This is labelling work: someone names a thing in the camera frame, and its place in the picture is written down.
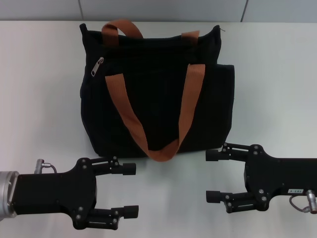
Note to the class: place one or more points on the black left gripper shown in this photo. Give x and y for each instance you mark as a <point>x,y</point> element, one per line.
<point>54,193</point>

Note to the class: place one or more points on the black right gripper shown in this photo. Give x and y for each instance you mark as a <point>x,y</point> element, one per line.
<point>284,176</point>

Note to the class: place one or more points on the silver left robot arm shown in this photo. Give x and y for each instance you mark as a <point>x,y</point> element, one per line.
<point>7,193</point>

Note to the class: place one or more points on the silver metal zipper pull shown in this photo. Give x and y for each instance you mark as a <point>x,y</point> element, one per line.
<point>96,68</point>

